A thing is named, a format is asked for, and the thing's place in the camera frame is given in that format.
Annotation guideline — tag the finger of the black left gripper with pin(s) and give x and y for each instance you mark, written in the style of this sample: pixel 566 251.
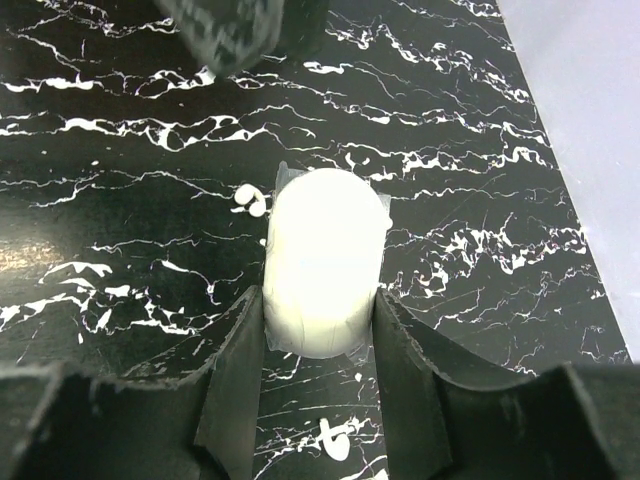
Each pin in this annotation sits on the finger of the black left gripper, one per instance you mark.
pixel 231 36

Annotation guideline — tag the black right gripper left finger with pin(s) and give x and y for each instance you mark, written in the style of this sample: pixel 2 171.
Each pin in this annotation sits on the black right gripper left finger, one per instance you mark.
pixel 59 421

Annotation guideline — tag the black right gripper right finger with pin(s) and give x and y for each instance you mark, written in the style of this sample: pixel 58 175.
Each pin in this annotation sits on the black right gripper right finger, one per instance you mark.
pixel 449 414

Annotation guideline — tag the white earbud upper left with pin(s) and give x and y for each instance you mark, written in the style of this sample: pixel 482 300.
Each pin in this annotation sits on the white earbud upper left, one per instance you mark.
pixel 251 199

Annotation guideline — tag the white earbud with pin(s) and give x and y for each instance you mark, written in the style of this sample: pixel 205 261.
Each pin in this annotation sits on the white earbud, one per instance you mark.
pixel 335 439
pixel 251 199

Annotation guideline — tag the white oval charging case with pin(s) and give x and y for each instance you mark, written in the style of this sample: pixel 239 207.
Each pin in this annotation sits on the white oval charging case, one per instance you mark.
pixel 325 246

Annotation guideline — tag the black marbled mat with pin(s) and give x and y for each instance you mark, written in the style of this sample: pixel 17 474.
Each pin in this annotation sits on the black marbled mat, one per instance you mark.
pixel 122 245

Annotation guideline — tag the white earbud lower left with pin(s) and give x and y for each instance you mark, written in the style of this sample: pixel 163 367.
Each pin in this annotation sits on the white earbud lower left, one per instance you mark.
pixel 335 439

